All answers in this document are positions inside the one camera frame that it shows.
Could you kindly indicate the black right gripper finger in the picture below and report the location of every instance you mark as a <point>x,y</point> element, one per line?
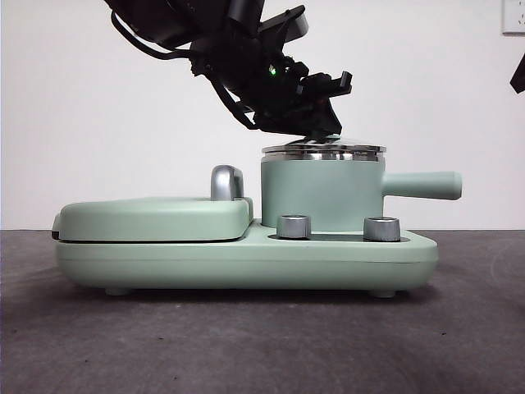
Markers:
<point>519,78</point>

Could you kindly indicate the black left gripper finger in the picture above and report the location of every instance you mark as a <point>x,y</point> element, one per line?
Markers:
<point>287,123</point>
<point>327,119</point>

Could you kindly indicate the glass lid with green knob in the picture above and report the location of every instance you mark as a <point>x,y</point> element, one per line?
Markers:
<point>328,154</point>

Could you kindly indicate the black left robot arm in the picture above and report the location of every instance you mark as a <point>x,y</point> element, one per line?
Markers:
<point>172,18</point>

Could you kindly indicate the silver control knob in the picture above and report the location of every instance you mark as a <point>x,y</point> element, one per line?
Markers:
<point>293,227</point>
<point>381,230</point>

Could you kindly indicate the green breakfast machine base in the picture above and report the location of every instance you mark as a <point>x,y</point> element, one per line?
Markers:
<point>246,267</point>

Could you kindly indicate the white wall socket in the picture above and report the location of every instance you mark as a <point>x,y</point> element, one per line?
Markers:
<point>514,16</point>

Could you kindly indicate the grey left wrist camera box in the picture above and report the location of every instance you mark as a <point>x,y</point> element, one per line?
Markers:
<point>297,28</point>

